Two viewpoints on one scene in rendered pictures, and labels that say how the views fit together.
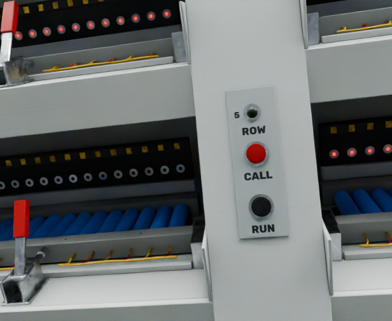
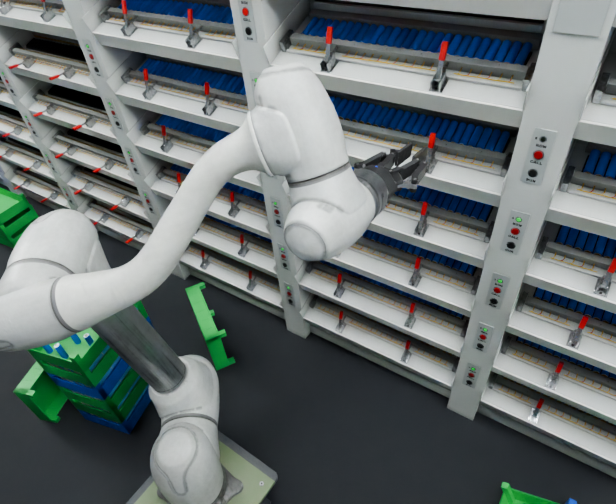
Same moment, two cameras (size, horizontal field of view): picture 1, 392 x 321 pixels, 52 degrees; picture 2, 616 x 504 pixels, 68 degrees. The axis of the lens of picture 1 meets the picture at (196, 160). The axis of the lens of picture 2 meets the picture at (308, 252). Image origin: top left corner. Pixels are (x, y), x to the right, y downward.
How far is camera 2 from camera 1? 0.77 m
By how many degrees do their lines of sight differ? 52
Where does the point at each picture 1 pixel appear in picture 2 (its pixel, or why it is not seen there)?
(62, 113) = (460, 110)
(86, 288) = (453, 172)
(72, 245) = (449, 148)
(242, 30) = (553, 104)
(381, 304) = (566, 216)
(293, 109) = (561, 143)
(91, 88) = (476, 106)
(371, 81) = (605, 139)
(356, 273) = (565, 201)
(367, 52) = (606, 130)
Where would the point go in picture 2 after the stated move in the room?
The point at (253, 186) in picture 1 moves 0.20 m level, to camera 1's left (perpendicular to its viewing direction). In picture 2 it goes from (532, 165) to (433, 149)
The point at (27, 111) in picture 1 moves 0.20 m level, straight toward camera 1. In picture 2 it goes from (444, 105) to (463, 156)
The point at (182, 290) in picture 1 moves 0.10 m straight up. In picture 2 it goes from (492, 186) to (501, 146)
